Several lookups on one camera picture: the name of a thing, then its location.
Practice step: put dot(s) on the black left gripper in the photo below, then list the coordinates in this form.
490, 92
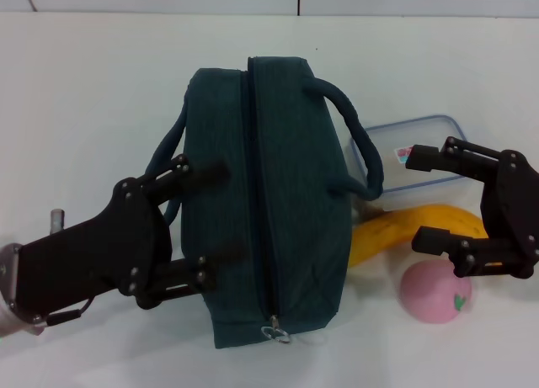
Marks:
97, 253

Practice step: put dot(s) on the dark teal insulated lunch bag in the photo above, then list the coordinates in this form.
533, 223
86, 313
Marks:
286, 194

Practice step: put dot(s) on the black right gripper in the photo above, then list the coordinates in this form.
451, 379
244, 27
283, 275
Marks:
513, 211

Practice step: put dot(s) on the pink peach toy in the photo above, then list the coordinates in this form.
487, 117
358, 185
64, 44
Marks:
429, 295

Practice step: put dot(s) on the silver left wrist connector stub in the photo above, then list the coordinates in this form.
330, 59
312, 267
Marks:
57, 220

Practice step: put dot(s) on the yellow banana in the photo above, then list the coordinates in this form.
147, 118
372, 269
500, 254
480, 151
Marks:
396, 234

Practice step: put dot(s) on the clear blue-rimmed plastic container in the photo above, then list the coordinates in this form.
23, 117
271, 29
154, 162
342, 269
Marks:
425, 131

